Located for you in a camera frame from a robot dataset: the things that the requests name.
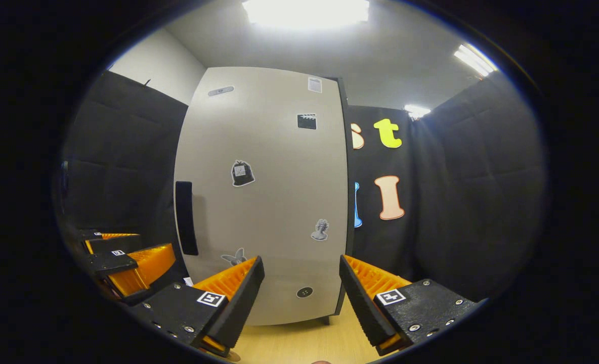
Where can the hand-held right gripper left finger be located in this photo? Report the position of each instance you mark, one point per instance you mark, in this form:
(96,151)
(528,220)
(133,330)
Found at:
(239,303)

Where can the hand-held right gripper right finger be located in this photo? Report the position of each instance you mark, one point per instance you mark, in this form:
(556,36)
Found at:
(362,308)

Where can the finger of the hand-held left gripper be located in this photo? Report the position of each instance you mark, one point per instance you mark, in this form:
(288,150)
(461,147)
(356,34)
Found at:
(112,262)
(117,245)

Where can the round brown coaster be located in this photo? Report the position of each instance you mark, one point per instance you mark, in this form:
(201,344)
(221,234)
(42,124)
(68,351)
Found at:
(232,356)

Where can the beige cabinet door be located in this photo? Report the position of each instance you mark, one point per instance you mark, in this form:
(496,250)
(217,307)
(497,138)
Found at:
(279,202)

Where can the dark grey cabinet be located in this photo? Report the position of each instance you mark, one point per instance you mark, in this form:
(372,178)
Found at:
(351,212)

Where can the black backdrop cloth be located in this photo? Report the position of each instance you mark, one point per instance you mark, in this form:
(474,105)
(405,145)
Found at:
(471,192)

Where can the small ceiling light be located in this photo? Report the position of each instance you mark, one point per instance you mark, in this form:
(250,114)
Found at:
(417,111)

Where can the long ceiling light strip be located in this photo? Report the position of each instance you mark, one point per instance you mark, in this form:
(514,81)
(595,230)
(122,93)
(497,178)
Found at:
(475,59)

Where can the large ceiling light panel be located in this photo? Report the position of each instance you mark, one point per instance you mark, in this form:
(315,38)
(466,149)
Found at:
(304,11)

